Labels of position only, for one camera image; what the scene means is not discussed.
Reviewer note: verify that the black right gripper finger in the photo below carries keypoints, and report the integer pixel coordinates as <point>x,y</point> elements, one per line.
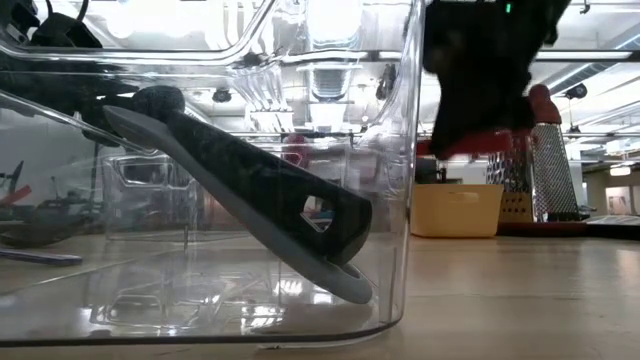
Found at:
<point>480,105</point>

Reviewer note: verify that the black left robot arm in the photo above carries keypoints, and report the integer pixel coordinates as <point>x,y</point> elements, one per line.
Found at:
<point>45,80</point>

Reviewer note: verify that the black round hanging fixture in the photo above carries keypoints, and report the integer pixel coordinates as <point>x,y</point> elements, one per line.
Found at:
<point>577,91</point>

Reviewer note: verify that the tan plastic basket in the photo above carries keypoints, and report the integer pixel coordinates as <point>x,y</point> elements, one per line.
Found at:
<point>455,210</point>

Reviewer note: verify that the clear plastic bin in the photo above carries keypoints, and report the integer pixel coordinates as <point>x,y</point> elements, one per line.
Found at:
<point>200,310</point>
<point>150,200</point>

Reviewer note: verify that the iridescent table knife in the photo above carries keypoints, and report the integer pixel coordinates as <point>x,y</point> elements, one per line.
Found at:
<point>40,257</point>

